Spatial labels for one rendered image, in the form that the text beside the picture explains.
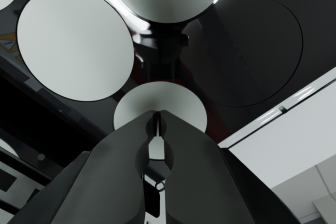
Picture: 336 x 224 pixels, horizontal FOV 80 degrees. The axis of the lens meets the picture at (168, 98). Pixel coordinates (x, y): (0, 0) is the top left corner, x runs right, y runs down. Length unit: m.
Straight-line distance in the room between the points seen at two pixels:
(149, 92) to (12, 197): 0.14
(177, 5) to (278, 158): 0.32
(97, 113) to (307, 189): 1.99
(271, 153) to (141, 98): 0.27
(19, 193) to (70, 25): 0.15
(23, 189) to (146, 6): 0.19
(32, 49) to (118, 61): 0.08
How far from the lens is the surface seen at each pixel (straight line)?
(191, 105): 0.21
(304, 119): 0.38
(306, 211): 2.35
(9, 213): 0.22
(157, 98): 0.20
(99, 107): 0.22
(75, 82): 0.21
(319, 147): 0.44
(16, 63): 0.23
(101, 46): 0.19
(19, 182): 0.23
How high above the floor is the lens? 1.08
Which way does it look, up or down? 63 degrees down
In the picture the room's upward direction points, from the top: 177 degrees clockwise
